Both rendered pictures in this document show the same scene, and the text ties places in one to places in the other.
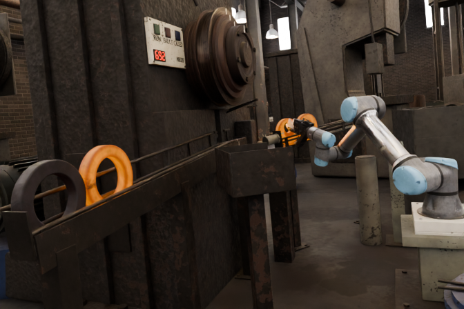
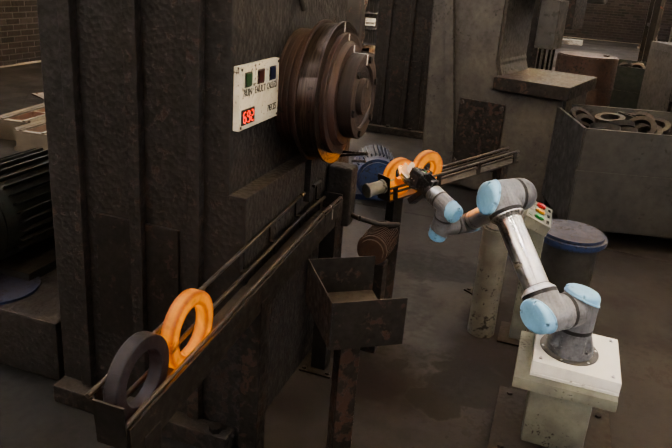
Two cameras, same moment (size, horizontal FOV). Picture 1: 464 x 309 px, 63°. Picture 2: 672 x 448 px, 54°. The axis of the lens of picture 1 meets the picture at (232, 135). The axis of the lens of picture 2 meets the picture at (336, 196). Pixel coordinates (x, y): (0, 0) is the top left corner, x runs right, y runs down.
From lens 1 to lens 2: 0.75 m
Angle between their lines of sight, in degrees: 17
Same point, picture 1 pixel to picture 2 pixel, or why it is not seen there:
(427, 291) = (528, 432)
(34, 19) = (61, 18)
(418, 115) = (590, 137)
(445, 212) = (571, 355)
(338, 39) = not seen: outside the picture
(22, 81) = not seen: outside the picture
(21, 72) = not seen: outside the picture
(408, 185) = (535, 324)
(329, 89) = (473, 51)
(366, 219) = (480, 306)
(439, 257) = (550, 401)
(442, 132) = (618, 167)
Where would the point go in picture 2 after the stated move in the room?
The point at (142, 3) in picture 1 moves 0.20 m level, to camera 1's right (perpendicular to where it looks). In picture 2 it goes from (234, 45) to (308, 50)
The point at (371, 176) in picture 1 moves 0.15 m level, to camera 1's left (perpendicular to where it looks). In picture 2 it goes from (499, 255) to (464, 253)
